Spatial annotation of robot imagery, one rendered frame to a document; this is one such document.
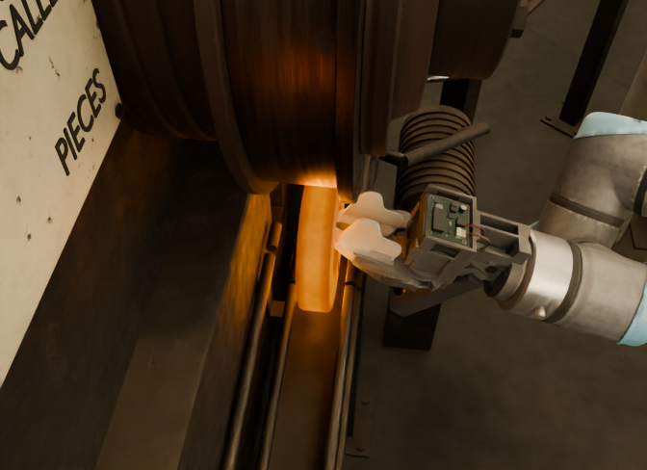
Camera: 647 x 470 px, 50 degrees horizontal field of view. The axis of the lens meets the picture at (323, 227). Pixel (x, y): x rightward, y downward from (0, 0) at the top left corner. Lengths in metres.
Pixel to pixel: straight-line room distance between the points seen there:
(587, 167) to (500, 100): 1.23
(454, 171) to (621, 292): 0.43
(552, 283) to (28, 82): 0.55
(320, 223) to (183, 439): 0.26
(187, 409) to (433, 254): 0.30
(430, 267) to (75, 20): 0.46
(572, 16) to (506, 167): 0.73
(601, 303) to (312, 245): 0.30
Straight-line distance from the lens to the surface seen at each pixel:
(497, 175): 1.87
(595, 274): 0.76
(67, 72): 0.35
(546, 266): 0.73
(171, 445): 0.50
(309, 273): 0.67
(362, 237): 0.70
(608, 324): 0.78
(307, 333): 0.78
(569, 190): 0.88
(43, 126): 0.33
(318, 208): 0.67
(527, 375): 1.55
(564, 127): 2.04
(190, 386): 0.52
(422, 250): 0.69
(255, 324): 0.67
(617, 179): 0.86
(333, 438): 0.68
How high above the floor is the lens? 1.33
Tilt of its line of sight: 51 degrees down
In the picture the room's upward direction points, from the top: straight up
